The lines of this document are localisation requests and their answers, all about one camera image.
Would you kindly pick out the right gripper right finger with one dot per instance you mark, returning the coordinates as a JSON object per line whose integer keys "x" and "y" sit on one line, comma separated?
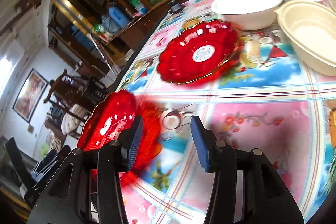
{"x": 266, "y": 199}

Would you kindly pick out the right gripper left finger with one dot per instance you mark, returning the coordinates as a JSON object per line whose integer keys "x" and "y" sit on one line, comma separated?
{"x": 67, "y": 196}

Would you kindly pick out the large red glass plate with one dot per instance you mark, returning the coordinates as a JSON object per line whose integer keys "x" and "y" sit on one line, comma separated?
{"x": 115, "y": 114}

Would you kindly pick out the small red glass plate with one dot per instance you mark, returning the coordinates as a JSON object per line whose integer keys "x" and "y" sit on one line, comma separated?
{"x": 200, "y": 54}

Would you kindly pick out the cream plastic bowl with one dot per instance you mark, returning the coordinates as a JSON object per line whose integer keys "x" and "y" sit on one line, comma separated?
{"x": 310, "y": 26}

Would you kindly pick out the large white foam bowl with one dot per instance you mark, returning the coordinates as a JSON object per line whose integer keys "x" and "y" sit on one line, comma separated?
{"x": 247, "y": 14}

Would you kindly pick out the wooden armchair with cushion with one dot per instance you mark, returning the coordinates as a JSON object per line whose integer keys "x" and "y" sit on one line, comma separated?
{"x": 67, "y": 91}

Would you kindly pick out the colourful printed tablecloth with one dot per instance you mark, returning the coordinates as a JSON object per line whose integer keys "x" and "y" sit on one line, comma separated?
{"x": 269, "y": 100}

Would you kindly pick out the blue thermos jug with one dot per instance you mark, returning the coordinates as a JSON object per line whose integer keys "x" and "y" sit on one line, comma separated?
{"x": 118, "y": 16}

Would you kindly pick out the small black table object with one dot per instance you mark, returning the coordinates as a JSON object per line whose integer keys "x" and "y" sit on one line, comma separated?
{"x": 175, "y": 6}

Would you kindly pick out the framed wall painting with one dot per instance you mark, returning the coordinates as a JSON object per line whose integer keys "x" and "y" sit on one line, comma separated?
{"x": 30, "y": 94}

